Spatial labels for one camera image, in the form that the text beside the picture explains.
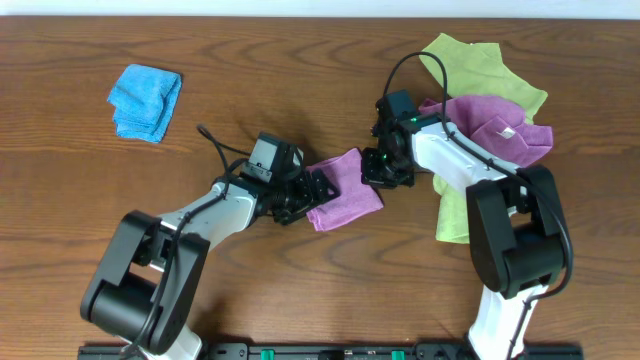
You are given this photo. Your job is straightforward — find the purple microfiber cloth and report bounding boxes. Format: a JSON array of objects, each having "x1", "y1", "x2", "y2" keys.
[{"x1": 307, "y1": 148, "x2": 383, "y2": 232}]

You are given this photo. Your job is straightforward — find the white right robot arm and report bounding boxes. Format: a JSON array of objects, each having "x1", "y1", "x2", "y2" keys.
[{"x1": 362, "y1": 112, "x2": 573, "y2": 359}]

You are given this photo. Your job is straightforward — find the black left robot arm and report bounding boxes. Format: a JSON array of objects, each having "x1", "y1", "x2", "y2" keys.
[{"x1": 80, "y1": 170, "x2": 340, "y2": 359}]

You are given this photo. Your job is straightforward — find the lower green cloth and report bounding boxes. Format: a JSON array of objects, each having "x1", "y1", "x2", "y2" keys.
[{"x1": 433, "y1": 175, "x2": 470, "y2": 244}]

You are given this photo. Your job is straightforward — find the green cloth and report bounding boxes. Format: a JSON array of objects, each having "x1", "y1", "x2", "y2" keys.
[
  {"x1": 433, "y1": 175, "x2": 470, "y2": 244},
  {"x1": 423, "y1": 33, "x2": 548, "y2": 124}
]

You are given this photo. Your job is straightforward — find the crumpled purple cloth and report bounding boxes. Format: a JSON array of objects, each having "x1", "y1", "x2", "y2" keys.
[{"x1": 446, "y1": 95, "x2": 554, "y2": 167}]

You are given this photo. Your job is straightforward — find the upper green cloth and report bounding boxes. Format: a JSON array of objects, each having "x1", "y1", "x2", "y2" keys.
[{"x1": 423, "y1": 33, "x2": 548, "y2": 124}]

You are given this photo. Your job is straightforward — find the folded blue cloth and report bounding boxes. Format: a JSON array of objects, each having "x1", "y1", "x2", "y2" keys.
[{"x1": 107, "y1": 64, "x2": 182, "y2": 143}]

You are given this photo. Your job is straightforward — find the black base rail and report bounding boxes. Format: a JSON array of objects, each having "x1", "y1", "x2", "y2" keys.
[{"x1": 77, "y1": 342, "x2": 585, "y2": 360}]

